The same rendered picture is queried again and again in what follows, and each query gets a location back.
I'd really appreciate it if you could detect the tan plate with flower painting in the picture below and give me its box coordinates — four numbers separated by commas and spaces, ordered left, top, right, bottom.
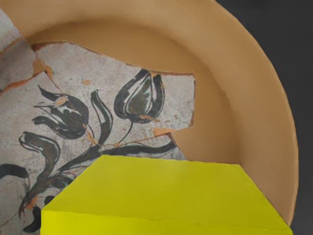
0, 0, 301, 235

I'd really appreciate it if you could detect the yellow block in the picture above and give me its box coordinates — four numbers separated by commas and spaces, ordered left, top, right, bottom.
40, 154, 293, 235

